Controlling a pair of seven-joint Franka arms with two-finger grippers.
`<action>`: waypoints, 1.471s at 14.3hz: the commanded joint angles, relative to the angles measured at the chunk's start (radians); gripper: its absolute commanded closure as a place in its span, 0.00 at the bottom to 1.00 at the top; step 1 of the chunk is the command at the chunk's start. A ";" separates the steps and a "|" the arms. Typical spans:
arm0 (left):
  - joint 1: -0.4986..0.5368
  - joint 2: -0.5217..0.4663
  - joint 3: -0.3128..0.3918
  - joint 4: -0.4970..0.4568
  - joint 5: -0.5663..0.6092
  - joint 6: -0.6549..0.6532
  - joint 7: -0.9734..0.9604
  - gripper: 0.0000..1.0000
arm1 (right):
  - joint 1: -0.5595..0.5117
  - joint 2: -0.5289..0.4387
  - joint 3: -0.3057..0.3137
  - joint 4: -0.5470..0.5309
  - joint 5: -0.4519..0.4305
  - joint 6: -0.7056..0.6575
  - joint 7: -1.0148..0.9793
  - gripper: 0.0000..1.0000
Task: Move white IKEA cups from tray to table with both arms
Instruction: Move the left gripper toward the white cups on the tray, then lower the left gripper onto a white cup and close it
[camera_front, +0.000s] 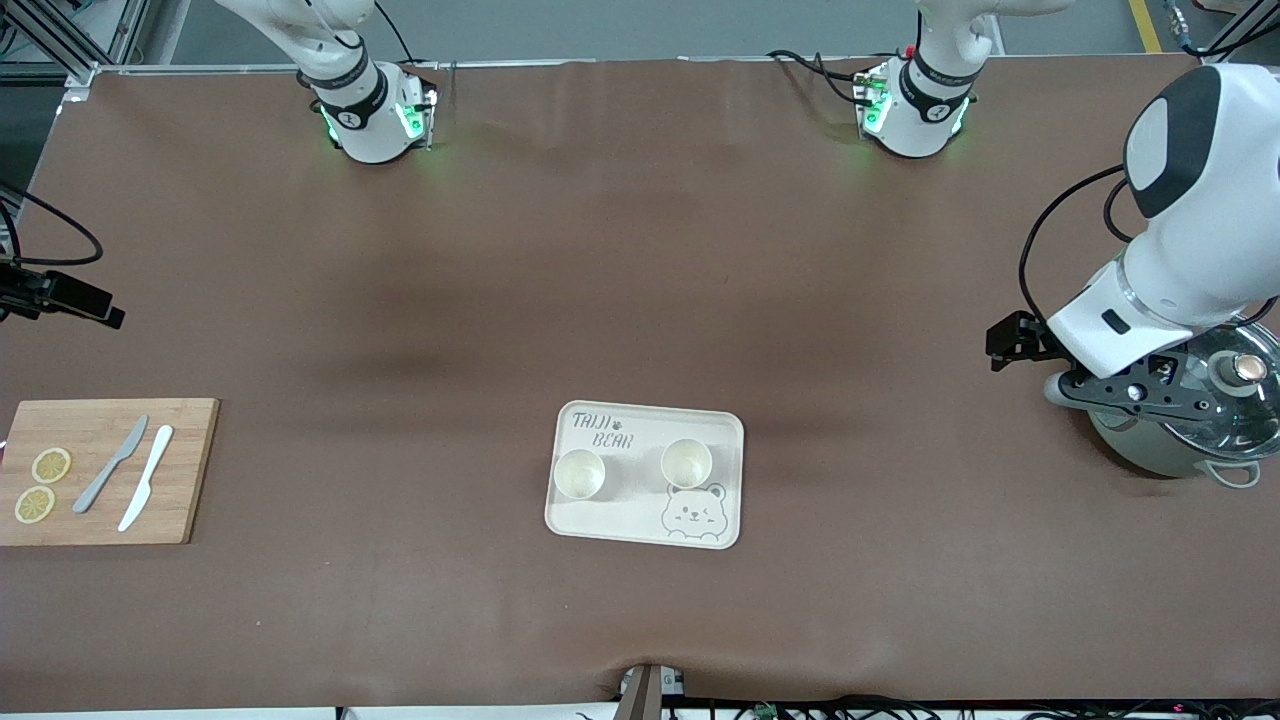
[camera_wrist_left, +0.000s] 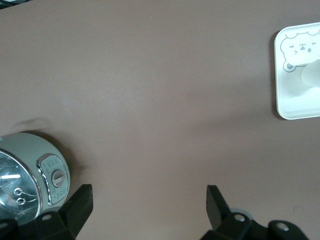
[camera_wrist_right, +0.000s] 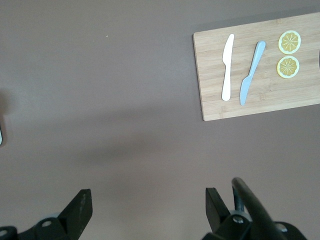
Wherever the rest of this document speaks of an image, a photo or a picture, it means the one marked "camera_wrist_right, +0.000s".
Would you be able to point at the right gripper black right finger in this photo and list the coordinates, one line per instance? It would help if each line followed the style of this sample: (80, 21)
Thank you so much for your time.
(215, 210)

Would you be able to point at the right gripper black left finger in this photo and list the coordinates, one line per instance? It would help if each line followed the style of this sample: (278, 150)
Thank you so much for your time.
(78, 212)

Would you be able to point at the brown table cover mat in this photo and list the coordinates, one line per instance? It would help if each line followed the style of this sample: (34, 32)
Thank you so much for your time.
(112, 100)

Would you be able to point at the bamboo cutting board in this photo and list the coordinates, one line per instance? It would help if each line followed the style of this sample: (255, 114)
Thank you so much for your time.
(270, 92)

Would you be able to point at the white plastic knife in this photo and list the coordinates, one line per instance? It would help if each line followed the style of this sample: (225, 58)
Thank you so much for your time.
(227, 75)

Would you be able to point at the grey-blue plastic knife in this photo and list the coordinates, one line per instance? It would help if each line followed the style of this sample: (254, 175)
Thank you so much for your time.
(251, 72)

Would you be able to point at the yellow lemon slice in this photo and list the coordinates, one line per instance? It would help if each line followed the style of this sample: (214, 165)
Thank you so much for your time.
(289, 42)
(288, 67)

